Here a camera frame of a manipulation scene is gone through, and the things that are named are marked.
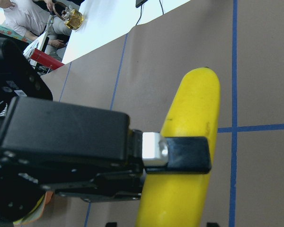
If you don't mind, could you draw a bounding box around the red cylinder tube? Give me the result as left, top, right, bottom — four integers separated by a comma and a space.
30, 48, 64, 70

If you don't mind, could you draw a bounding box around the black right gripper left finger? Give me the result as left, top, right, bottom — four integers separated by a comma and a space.
105, 222, 117, 227

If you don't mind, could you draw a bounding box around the glass teapot amber liquid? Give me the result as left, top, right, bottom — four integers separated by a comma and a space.
53, 1, 85, 30

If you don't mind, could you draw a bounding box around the brown paper table cover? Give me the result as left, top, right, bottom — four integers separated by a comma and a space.
33, 0, 284, 227

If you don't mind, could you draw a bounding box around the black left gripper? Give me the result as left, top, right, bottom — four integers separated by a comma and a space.
0, 36, 54, 222

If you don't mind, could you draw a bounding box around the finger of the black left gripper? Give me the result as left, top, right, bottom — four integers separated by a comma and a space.
0, 96, 213, 204

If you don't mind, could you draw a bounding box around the seated person white shirt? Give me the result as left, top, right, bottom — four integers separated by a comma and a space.
0, 0, 71, 61

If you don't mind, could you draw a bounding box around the grey square plate orange rim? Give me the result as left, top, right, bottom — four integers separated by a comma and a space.
13, 191, 54, 227

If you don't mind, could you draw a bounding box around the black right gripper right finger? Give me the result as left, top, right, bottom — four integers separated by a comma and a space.
206, 222, 220, 227

